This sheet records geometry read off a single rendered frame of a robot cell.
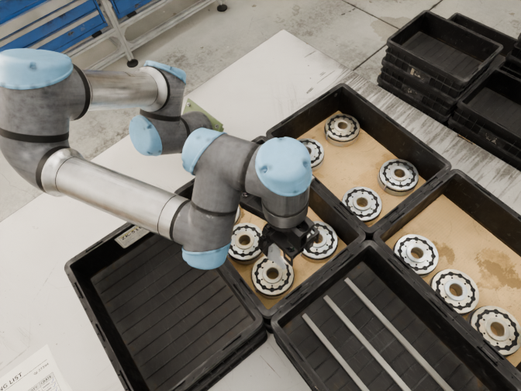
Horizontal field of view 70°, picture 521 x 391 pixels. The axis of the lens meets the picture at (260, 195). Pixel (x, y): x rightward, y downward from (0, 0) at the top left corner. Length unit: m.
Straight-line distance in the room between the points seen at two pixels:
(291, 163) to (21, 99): 0.48
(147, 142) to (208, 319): 0.51
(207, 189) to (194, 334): 0.47
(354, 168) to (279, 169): 0.63
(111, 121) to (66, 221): 1.32
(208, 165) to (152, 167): 0.80
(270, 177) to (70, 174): 0.38
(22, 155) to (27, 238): 0.64
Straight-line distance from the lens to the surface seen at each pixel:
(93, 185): 0.69
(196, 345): 0.93
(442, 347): 0.97
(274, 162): 0.49
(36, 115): 0.76
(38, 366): 1.23
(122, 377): 0.87
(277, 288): 0.90
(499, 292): 1.05
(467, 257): 1.05
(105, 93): 0.87
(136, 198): 0.64
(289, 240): 0.66
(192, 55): 2.83
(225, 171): 0.53
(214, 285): 0.96
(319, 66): 1.57
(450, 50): 2.08
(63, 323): 1.22
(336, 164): 1.10
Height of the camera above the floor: 1.73
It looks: 60 degrees down
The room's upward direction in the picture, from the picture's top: 8 degrees counter-clockwise
